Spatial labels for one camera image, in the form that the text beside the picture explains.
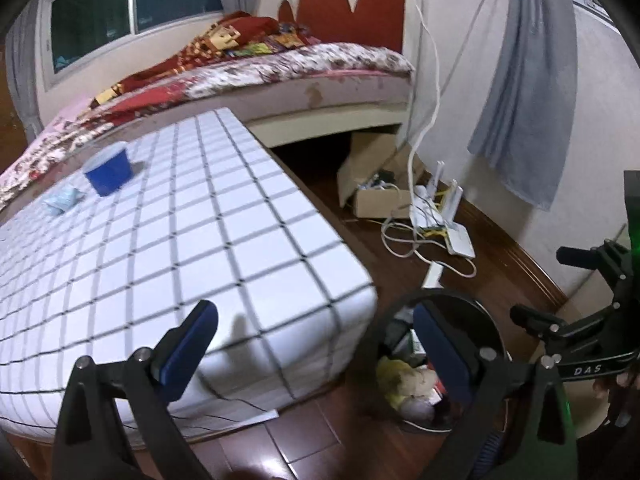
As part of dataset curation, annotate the person's right hand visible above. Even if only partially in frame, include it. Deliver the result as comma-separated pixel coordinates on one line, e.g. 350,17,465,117
592,360,640,428

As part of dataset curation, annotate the white crumpled tissue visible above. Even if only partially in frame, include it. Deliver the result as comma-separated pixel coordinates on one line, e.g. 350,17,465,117
400,395,436,421

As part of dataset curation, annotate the yellow network cable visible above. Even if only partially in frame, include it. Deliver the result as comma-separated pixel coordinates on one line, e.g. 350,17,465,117
420,187,451,238

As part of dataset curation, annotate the thick white power cord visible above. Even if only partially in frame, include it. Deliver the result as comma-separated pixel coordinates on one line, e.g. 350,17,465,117
397,0,443,271

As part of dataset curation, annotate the window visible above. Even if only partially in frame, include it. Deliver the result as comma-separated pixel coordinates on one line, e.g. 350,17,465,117
42,0,226,91

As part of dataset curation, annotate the looped white cable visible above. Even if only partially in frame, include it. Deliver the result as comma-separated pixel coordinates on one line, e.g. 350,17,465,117
381,207,478,279

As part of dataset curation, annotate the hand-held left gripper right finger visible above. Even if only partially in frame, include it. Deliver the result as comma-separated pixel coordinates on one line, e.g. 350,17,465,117
412,302,581,480

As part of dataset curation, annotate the bed with floral bedding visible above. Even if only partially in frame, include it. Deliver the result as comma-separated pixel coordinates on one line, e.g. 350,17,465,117
0,42,416,211

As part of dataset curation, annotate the large grey curtain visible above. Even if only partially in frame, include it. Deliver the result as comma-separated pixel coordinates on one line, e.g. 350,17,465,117
467,0,573,212

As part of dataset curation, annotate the white router with antennas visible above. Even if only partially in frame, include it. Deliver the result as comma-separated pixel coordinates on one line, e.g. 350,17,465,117
410,160,448,231
440,185,476,260

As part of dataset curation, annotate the cardboard box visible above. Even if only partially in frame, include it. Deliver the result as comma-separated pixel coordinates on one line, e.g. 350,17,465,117
336,132,431,218

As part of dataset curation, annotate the crumpled light blue cloth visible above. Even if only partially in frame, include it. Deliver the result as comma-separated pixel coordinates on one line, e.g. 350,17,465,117
44,185,83,213

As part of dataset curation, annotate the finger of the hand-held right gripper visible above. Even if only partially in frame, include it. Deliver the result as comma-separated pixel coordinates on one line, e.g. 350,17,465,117
556,240,632,281
510,304,601,356

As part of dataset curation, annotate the blue paper cup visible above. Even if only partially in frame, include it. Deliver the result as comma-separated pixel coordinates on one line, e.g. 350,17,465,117
82,141,133,197

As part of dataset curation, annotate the thin grey wall cable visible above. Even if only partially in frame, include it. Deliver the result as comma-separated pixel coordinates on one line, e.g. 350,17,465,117
402,0,507,133

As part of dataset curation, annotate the yellow plastic wrapper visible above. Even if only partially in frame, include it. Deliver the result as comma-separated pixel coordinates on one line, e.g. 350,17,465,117
376,355,426,408

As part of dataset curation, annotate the white power adapter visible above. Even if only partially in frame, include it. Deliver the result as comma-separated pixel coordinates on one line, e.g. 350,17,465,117
421,262,445,289

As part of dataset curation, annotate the white grid-pattern table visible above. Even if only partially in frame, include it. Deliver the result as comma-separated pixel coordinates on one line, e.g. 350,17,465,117
0,106,378,443

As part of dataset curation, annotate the black round trash bin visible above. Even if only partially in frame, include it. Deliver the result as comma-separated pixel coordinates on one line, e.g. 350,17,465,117
357,287,511,433

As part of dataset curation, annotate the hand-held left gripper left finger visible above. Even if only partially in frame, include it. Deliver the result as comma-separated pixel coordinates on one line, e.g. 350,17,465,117
52,300,219,480

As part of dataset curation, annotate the red patterned quilt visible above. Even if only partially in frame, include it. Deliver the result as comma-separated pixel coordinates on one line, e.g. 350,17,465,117
90,10,321,111

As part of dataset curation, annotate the bed with red headboard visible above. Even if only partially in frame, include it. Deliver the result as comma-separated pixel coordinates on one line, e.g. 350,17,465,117
35,0,426,151

